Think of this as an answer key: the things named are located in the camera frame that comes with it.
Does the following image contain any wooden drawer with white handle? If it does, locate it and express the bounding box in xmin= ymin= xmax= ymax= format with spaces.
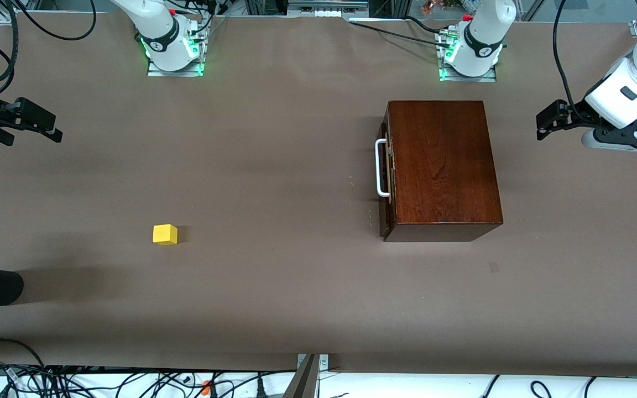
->
xmin=375 ymin=122 xmax=395 ymax=237

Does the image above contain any yellow block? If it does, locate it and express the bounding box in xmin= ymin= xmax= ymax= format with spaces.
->
xmin=153 ymin=224 xmax=179 ymax=246

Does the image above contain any dark wooden drawer cabinet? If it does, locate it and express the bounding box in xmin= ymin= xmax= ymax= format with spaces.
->
xmin=382 ymin=101 xmax=504 ymax=243

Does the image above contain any grey power strip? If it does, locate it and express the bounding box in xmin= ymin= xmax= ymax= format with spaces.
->
xmin=287 ymin=0 xmax=369 ymax=18

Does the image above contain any brown table cover sheet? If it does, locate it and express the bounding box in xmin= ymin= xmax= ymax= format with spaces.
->
xmin=0 ymin=12 xmax=637 ymax=378

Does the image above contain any dark diagonal bar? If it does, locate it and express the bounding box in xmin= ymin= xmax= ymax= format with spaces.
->
xmin=283 ymin=354 xmax=319 ymax=398

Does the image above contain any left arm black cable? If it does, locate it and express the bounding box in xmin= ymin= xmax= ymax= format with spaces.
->
xmin=553 ymin=0 xmax=582 ymax=109

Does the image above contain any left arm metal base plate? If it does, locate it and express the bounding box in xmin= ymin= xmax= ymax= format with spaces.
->
xmin=438 ymin=30 xmax=498 ymax=83

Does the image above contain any thin black looped cable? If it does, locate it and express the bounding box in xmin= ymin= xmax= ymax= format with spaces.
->
xmin=14 ymin=0 xmax=98 ymax=41

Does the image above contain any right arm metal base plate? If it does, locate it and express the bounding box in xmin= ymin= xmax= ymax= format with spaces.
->
xmin=147 ymin=22 xmax=208 ymax=77

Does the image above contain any black cable on table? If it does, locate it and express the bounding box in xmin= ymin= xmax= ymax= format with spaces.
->
xmin=349 ymin=18 xmax=460 ymax=48

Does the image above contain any small metal bracket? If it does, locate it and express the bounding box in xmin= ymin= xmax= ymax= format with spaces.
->
xmin=296 ymin=354 xmax=330 ymax=374

